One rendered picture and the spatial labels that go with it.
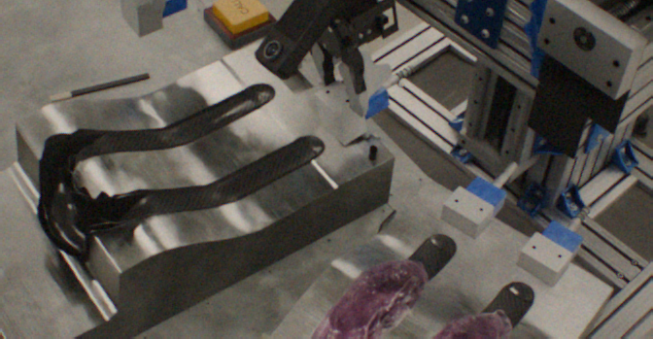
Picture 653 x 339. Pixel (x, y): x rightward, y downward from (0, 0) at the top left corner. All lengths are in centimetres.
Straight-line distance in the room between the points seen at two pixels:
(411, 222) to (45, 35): 63
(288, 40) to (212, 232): 23
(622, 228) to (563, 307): 96
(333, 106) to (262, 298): 24
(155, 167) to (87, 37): 38
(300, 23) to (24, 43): 54
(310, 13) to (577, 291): 44
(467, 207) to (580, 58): 27
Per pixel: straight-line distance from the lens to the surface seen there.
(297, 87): 144
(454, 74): 244
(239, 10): 159
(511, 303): 128
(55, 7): 168
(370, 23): 126
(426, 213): 133
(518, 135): 201
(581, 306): 129
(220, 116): 138
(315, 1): 121
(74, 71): 157
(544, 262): 128
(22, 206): 134
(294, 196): 129
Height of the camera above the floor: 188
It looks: 49 degrees down
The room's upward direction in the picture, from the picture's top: 5 degrees clockwise
